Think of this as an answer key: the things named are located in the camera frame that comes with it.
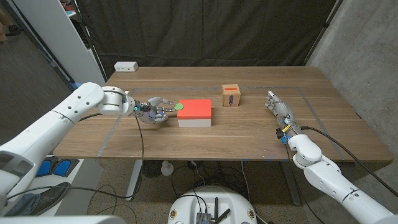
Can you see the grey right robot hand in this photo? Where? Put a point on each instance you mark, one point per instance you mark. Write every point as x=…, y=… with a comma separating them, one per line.
x=283, y=112

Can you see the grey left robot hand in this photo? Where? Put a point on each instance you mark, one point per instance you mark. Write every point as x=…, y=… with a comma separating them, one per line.
x=152, y=113

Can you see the green coin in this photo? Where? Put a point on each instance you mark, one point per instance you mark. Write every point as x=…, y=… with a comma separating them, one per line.
x=179, y=106

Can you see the white box with orange lid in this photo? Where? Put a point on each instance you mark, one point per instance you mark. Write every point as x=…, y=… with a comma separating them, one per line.
x=194, y=110

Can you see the wooden coin box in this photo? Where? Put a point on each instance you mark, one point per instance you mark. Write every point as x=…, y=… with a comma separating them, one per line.
x=230, y=96

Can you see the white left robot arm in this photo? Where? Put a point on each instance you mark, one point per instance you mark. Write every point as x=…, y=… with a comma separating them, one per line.
x=46, y=133

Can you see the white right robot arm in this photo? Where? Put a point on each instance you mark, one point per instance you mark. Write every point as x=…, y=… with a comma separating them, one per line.
x=329, y=180

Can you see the white power strip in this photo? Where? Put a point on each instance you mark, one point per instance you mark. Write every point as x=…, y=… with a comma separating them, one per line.
x=126, y=66

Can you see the small black fan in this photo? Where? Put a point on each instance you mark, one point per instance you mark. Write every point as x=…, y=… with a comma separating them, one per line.
x=152, y=169

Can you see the small white round device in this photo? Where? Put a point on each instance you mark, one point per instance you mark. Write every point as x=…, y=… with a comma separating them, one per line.
x=167, y=169

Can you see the white table leg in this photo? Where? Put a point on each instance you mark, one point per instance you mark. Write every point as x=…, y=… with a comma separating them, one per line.
x=134, y=180

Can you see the grey table leg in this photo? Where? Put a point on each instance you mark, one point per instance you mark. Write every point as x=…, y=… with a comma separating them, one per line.
x=290, y=183

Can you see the black backdrop stand pole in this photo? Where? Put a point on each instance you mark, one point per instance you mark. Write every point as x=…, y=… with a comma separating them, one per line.
x=324, y=30
x=99, y=62

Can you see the black curtain backdrop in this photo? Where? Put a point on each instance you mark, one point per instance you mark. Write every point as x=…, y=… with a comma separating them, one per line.
x=202, y=31

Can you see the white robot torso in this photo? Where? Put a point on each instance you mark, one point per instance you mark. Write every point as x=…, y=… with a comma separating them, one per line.
x=186, y=205

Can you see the blue foot pedal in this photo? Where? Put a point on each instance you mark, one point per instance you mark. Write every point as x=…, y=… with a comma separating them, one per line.
x=62, y=166

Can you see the white cabinet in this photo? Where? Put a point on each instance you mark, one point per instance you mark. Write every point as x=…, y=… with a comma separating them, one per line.
x=62, y=46

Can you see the grey module with black antennas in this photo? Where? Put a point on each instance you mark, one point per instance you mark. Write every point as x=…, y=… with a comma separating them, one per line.
x=202, y=217

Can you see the black shoe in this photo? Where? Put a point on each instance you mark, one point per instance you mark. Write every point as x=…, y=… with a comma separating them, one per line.
x=51, y=197

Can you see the person's leg in jeans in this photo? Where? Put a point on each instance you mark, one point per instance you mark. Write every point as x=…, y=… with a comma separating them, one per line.
x=23, y=205

